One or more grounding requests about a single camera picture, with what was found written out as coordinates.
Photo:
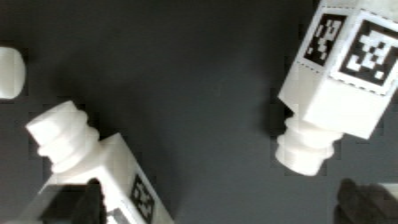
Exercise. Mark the white leg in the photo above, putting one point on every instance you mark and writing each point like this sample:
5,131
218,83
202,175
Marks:
12,73
92,158
342,80

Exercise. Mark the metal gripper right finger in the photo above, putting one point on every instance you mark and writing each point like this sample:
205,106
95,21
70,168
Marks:
367,203

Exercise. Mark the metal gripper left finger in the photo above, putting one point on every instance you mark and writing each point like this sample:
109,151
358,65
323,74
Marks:
69,204

